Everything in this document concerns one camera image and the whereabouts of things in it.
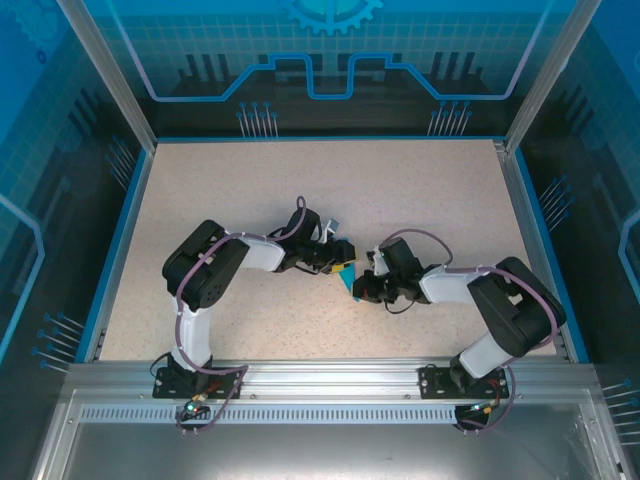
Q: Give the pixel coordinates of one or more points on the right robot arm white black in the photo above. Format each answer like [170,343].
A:
[445,287]

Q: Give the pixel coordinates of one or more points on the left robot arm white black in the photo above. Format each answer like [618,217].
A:
[260,255]

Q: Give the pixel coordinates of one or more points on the grey sheet metal tray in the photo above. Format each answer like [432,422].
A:
[325,455]

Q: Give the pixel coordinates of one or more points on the blue printed gear panel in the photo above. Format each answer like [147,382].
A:
[320,30]

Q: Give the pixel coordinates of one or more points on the blue printed side panel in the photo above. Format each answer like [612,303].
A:
[50,150]
[600,150]

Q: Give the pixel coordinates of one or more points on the aluminium mounting rail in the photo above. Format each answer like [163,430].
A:
[325,380]

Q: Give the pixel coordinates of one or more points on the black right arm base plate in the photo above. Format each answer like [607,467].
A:
[431,384]

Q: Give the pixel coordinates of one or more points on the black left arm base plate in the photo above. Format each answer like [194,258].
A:
[165,387]

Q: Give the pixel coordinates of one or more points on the aluminium frame post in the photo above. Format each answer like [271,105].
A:
[115,80]
[547,80]

